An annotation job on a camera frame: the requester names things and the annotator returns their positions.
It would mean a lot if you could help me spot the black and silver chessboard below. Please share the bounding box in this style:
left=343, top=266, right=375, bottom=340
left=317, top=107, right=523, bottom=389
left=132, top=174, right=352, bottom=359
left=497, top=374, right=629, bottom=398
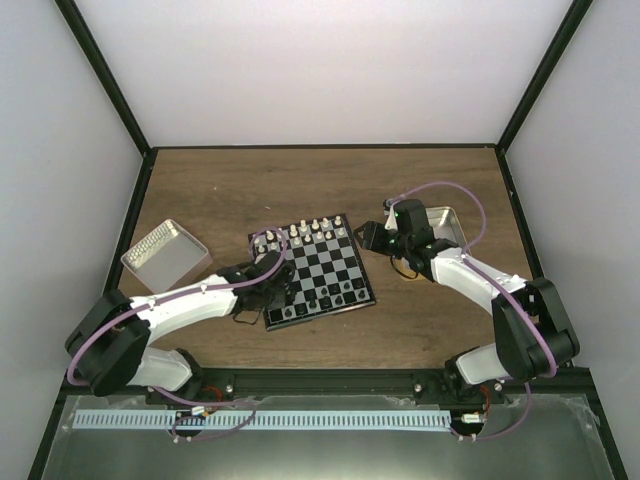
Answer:
left=263, top=213, right=376, bottom=331

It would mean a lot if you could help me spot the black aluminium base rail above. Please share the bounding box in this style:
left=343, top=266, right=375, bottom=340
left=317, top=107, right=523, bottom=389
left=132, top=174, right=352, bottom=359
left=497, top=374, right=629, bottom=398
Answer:
left=64, top=367, right=591, bottom=406

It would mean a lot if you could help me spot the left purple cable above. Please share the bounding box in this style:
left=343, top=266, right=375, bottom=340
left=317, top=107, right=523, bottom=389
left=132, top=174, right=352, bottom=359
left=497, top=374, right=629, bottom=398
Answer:
left=65, top=227, right=290, bottom=386

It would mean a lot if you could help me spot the light blue slotted cable duct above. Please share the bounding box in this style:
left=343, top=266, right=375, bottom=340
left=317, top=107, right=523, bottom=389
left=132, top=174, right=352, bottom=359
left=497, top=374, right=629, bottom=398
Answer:
left=72, top=409, right=451, bottom=432

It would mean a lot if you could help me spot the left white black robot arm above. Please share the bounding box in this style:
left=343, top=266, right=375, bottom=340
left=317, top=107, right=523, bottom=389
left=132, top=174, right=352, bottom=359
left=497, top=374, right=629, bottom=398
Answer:
left=65, top=251, right=294, bottom=404

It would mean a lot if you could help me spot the purple cable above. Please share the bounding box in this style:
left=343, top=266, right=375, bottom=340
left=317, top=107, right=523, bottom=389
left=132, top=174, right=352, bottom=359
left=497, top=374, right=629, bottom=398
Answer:
left=65, top=227, right=290, bottom=386
left=392, top=180, right=559, bottom=441

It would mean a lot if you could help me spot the gold metal tin tray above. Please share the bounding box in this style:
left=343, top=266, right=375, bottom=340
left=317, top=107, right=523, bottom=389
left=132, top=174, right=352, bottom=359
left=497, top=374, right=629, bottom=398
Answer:
left=426, top=206, right=467, bottom=247

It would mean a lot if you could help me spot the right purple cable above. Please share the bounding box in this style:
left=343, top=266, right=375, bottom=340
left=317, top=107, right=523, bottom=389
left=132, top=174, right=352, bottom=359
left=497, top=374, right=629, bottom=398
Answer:
left=392, top=180, right=559, bottom=441

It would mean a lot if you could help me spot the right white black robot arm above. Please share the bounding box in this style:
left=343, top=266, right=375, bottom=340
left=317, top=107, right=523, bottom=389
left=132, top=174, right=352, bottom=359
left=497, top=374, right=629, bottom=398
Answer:
left=354, top=199, right=580, bottom=403

